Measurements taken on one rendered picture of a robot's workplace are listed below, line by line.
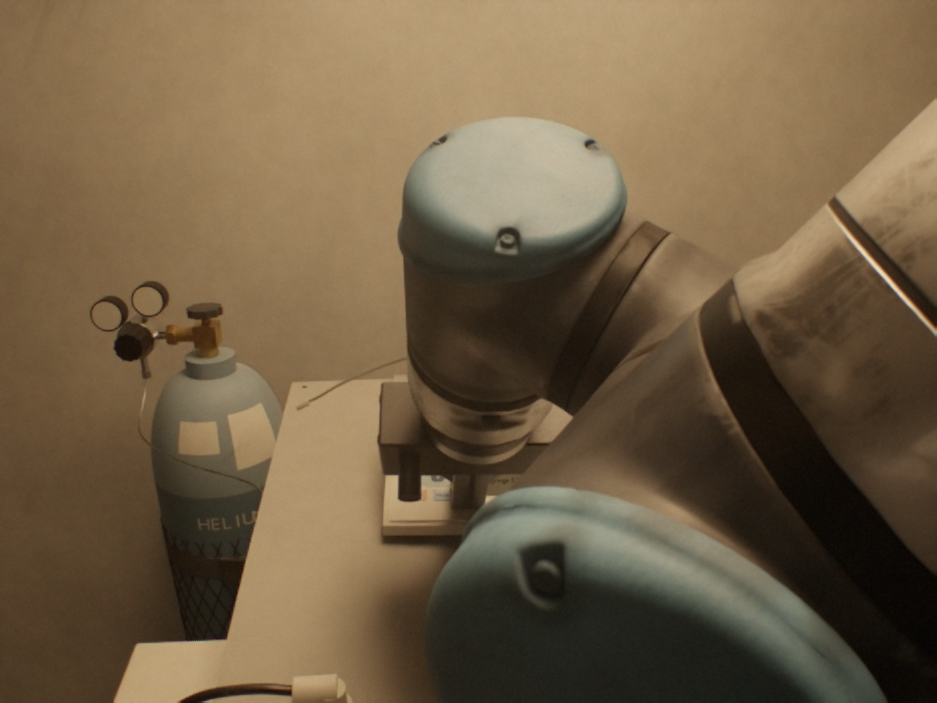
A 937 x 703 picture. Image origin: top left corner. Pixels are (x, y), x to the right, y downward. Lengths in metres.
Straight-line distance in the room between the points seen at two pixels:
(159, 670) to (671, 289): 0.66
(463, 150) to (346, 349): 1.10
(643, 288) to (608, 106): 1.12
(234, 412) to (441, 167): 0.83
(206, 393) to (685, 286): 0.90
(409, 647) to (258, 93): 1.04
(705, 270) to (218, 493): 0.93
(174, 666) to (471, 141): 0.64
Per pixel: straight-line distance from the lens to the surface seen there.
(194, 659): 0.78
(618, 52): 1.37
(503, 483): 0.57
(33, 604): 1.88
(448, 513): 0.56
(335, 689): 0.42
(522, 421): 0.35
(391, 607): 0.51
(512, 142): 0.28
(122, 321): 1.12
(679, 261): 0.26
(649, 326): 0.24
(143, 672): 0.78
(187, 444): 1.07
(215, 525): 1.12
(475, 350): 0.28
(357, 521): 0.60
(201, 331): 1.08
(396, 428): 0.42
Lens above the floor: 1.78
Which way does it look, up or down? 20 degrees down
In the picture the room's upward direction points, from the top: 1 degrees clockwise
